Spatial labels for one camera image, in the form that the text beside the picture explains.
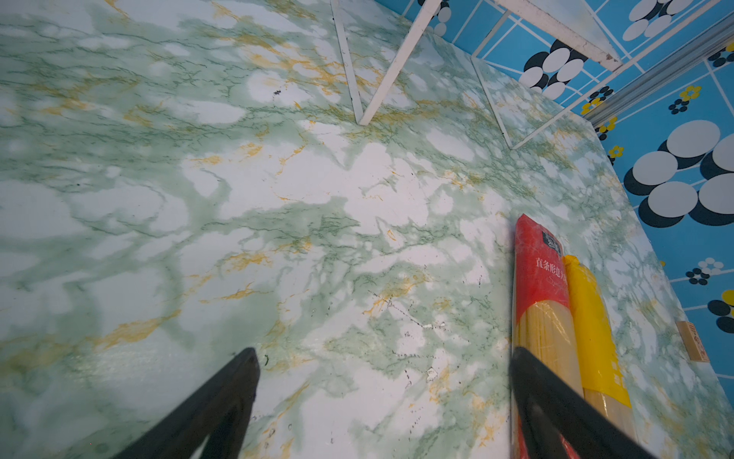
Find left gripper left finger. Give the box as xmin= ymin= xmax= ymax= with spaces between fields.
xmin=117 ymin=348 xmax=260 ymax=458

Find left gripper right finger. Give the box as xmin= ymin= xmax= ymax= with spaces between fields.
xmin=510 ymin=347 xmax=652 ymax=458

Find white two-tier shelf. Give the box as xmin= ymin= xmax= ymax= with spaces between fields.
xmin=331 ymin=1 xmax=624 ymax=126

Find yellow Pastatime spaghetti bag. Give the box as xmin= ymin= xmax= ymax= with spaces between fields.
xmin=563 ymin=256 xmax=638 ymax=440

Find red spaghetti bag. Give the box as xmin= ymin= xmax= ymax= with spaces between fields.
xmin=509 ymin=213 xmax=586 ymax=459

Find small wooden block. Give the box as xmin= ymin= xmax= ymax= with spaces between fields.
xmin=677 ymin=321 xmax=710 ymax=363

